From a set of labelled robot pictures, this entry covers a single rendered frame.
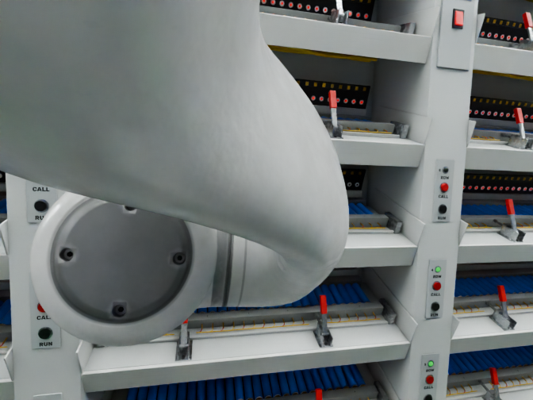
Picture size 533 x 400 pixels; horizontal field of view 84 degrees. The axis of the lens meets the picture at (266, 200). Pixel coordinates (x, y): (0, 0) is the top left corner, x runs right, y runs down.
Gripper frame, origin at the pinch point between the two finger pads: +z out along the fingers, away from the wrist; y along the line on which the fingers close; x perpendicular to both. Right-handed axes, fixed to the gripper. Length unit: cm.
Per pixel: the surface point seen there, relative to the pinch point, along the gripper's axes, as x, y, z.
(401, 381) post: -31, 45, 13
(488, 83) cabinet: 41, 79, 17
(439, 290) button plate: -11, 50, 7
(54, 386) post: -23.2, -19.7, 9.3
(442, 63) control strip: 32, 47, -2
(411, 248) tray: -2.4, 43.3, 5.5
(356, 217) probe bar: 3.9, 34.7, 10.8
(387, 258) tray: -4.2, 38.6, 6.5
